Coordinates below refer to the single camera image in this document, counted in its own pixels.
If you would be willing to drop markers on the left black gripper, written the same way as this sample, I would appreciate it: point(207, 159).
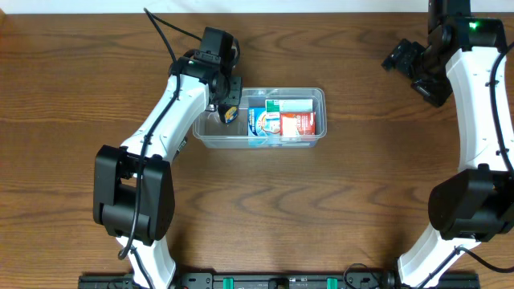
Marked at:
point(232, 93)

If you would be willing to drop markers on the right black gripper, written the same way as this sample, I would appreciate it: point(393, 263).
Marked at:
point(402, 56)

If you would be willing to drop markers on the dark syrup bottle white cap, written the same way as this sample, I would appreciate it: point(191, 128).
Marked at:
point(227, 113)

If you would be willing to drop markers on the white green medicine box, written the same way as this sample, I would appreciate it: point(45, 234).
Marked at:
point(285, 105)

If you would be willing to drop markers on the blue cooling patch box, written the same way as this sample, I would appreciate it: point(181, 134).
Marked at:
point(265, 132)

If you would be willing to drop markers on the red medicine box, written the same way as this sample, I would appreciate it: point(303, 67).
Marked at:
point(298, 124)

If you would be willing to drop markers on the green Zam-Buk ointment box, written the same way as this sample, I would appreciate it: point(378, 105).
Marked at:
point(181, 147)

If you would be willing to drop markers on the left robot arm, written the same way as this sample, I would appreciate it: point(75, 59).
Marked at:
point(133, 195)

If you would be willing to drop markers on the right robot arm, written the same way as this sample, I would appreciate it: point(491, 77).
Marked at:
point(464, 59)

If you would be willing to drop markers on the clear plastic container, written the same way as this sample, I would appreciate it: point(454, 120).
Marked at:
point(216, 135)

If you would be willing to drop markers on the black mounting rail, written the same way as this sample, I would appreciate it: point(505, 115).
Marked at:
point(354, 279)

